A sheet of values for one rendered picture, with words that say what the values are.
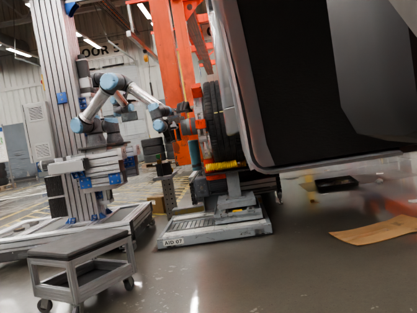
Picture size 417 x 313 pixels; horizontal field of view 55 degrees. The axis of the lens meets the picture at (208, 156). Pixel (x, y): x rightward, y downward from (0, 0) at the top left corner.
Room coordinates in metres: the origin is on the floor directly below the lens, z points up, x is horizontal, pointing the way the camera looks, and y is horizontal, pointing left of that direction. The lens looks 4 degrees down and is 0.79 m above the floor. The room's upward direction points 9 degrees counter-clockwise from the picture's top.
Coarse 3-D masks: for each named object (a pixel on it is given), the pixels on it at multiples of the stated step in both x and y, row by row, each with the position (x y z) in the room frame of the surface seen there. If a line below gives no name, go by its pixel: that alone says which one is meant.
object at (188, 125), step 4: (184, 120) 3.21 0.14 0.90; (188, 120) 3.19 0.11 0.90; (192, 120) 3.18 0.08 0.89; (184, 124) 3.18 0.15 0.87; (188, 124) 3.17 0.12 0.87; (192, 124) 3.17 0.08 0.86; (184, 128) 3.18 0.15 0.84; (188, 128) 3.17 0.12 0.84; (192, 128) 3.17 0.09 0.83; (184, 132) 3.19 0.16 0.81; (188, 132) 3.19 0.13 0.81; (192, 132) 3.19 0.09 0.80; (196, 132) 3.19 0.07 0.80; (200, 132) 3.20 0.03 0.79
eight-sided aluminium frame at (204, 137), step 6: (198, 108) 2.97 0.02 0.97; (204, 108) 3.42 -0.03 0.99; (198, 114) 2.98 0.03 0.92; (198, 132) 2.96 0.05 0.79; (204, 132) 2.96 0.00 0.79; (204, 138) 2.96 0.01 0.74; (204, 144) 3.39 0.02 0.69; (210, 144) 3.38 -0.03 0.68; (204, 150) 3.10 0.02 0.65; (210, 150) 3.33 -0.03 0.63; (204, 156) 3.10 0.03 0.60; (210, 156) 3.11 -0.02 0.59
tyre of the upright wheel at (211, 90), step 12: (204, 84) 3.08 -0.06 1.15; (216, 84) 3.04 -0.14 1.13; (204, 96) 2.97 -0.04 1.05; (216, 96) 2.96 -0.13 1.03; (216, 108) 2.91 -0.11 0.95; (216, 120) 2.89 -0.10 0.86; (216, 132) 2.91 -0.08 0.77; (216, 144) 2.94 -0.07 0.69; (228, 144) 2.94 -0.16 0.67; (240, 144) 2.95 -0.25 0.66; (216, 156) 3.02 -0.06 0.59; (228, 156) 3.04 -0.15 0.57; (240, 156) 3.06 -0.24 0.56
